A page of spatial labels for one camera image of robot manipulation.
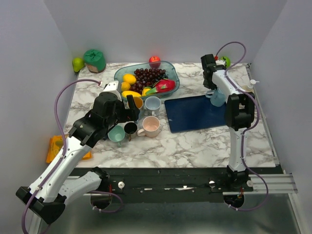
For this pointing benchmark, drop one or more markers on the green pear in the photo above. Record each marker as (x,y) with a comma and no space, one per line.
(78,64)

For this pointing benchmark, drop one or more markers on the grey white mug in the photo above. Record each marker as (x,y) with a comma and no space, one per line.
(152,105)

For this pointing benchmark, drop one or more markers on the orange snack bag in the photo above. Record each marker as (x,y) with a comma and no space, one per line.
(55,145)

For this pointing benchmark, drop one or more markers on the brown striped mug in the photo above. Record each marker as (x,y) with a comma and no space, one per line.
(130,130)

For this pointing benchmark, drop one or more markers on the light blue faceted mug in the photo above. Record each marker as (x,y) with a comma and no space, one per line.
(216,97)

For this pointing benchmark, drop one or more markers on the butterfly blue mug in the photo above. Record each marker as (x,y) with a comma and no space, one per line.
(139,103)

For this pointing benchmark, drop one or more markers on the cream soap pump bottle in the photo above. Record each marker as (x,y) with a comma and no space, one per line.
(250,86)

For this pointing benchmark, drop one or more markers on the green striped ball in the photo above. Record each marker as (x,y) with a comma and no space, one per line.
(226,61)

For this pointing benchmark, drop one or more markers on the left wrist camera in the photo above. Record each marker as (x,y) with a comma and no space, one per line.
(114,87)

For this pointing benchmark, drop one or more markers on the red dragon fruit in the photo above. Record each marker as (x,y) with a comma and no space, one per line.
(163,86)

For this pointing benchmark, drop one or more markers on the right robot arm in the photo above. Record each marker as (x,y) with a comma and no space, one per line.
(239,116)

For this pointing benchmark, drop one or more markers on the dark blue tray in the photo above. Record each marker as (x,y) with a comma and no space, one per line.
(193,113)

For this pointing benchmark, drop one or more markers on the yellow lemon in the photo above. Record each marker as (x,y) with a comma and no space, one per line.
(129,78)

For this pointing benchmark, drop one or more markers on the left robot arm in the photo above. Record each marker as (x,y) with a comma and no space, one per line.
(48,196)

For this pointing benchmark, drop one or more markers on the yellow mango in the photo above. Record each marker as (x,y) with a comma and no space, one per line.
(129,92)

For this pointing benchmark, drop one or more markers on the purple grape bunch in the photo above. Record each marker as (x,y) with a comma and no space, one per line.
(147,78)

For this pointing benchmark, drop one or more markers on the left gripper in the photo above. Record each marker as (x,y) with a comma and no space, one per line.
(130,114)

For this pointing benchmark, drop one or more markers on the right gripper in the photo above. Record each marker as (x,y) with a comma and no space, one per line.
(212,87)

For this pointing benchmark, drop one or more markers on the sage green mug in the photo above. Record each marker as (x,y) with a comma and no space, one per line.
(117,135)

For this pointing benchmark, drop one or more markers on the clear blue fruit container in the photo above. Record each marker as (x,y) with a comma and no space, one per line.
(170,71)

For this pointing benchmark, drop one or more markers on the orange fruit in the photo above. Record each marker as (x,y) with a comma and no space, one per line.
(125,86)

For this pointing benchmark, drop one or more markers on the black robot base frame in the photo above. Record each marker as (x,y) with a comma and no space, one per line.
(171,185)

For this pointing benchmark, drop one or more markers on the green wrapped jar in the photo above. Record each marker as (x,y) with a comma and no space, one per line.
(94,60)

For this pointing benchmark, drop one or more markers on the pink mug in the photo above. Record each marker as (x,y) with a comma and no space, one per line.
(150,127)

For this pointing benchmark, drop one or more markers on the small yellow fruit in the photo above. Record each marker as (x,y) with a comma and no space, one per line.
(145,90)

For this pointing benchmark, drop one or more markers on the red apple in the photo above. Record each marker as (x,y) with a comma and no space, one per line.
(154,62)

